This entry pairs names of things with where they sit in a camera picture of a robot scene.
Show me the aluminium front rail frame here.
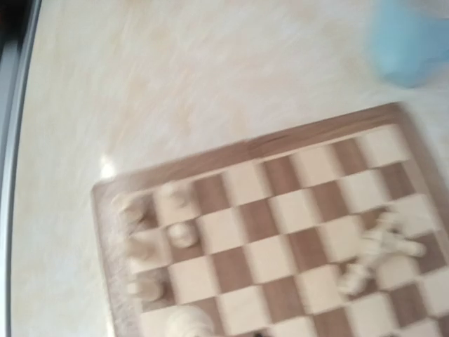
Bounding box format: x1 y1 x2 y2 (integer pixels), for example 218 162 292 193
1 1 41 336

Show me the light blue mug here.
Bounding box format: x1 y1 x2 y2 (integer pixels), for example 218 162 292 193
368 1 448 88

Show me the white chess pawn corner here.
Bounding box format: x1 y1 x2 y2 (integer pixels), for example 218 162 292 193
161 180 191 212

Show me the white chess piece pile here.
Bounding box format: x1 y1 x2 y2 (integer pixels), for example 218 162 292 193
339 211 427 296

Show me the wooden chess board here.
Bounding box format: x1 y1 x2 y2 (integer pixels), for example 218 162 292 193
92 103 448 336

